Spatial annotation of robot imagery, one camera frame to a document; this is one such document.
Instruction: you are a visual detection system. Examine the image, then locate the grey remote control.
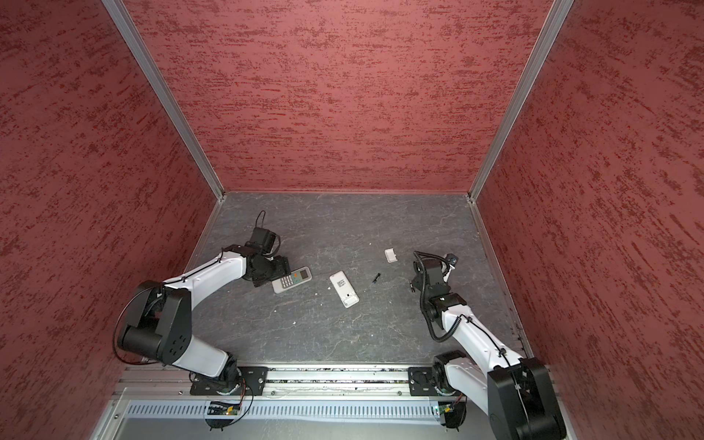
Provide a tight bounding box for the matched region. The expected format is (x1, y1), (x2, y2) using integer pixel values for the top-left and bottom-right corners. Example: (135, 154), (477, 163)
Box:
(271, 267), (312, 294)

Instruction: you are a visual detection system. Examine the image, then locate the white battery cover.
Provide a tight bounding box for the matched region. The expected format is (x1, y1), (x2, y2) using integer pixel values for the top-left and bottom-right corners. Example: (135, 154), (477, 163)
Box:
(384, 249), (398, 263)

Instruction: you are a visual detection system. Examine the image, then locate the white AC remote control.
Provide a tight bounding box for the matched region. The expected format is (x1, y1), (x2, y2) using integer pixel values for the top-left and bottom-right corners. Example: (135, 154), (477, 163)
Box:
(329, 271), (359, 308)

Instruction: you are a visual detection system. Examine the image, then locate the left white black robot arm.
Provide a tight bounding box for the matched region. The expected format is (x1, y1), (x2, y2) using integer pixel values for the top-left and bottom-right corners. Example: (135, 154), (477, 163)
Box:
(112, 227), (291, 395)

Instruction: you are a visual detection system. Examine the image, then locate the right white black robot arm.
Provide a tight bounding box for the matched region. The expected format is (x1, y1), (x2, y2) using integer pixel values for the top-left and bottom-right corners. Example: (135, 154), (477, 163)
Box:
(411, 251), (568, 439)

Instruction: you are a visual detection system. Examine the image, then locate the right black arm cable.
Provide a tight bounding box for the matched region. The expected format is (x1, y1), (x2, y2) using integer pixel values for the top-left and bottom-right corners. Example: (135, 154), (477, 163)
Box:
(411, 250), (463, 343)

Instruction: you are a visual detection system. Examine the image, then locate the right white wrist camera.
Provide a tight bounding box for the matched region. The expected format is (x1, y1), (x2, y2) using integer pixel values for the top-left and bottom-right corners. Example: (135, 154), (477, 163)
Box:
(445, 253), (458, 268)

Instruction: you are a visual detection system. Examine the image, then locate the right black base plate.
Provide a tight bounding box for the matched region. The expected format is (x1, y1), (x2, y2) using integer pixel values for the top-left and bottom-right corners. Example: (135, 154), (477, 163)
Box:
(408, 364), (487, 399)

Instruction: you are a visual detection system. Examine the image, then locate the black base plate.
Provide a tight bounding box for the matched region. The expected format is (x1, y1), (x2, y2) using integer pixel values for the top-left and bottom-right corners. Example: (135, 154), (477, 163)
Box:
(408, 364), (487, 399)
(189, 366), (270, 399)

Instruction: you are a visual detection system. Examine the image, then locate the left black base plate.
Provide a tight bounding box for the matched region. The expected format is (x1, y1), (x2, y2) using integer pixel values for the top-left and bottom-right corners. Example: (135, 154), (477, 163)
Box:
(189, 366), (270, 399)

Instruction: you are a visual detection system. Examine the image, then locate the white slotted cable duct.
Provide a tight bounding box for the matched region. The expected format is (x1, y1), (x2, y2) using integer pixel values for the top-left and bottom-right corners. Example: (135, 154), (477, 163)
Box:
(125, 401), (440, 425)

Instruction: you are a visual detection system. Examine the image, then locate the left aluminium corner post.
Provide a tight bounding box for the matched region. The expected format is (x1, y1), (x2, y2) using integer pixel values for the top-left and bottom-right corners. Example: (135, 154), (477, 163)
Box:
(102, 0), (226, 202)

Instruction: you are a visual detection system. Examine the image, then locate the aluminium corner post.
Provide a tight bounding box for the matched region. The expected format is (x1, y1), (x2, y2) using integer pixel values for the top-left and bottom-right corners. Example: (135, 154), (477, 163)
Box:
(469, 0), (574, 204)
(102, 0), (226, 202)

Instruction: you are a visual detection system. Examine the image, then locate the right aluminium corner post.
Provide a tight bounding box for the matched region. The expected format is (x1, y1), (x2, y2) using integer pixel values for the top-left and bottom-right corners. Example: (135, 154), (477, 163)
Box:
(469, 0), (574, 204)

